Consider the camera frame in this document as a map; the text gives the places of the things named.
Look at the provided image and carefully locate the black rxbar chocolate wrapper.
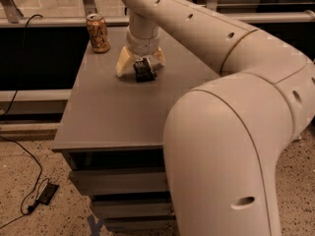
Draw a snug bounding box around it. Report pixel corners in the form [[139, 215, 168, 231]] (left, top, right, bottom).
[[133, 58, 157, 83]]

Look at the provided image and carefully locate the black power adapter brick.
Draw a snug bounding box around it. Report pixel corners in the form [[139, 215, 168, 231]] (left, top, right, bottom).
[[36, 183, 59, 206]]

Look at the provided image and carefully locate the top grey drawer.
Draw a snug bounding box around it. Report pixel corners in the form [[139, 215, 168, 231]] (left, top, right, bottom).
[[69, 167, 168, 196]]

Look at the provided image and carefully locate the bottom grey drawer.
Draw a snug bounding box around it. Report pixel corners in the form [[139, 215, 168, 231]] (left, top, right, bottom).
[[104, 215, 177, 232]]

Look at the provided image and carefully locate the metal railing frame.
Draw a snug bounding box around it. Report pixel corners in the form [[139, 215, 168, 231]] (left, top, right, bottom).
[[1, 0, 314, 26]]

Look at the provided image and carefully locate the middle grey drawer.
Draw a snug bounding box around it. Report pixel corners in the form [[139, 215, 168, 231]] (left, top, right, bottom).
[[91, 199, 172, 218]]

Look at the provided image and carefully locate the grey drawer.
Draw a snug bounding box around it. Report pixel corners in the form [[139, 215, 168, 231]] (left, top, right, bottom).
[[69, 167, 168, 196], [91, 199, 172, 218], [104, 215, 177, 232]]

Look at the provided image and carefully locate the black floor cable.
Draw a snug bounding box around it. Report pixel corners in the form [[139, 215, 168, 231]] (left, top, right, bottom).
[[0, 14, 50, 230]]

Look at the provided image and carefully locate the gold patterned soda can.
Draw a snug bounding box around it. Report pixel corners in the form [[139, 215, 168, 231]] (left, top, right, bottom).
[[87, 14, 110, 53]]

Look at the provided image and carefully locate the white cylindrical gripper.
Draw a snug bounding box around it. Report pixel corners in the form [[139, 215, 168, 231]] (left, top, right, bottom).
[[116, 10, 165, 77]]

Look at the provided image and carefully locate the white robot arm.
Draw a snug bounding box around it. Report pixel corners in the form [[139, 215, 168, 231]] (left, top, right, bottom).
[[122, 0, 315, 236]]

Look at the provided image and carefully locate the grey drawer cabinet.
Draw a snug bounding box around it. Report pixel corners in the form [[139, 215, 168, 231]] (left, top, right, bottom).
[[51, 26, 302, 233]]

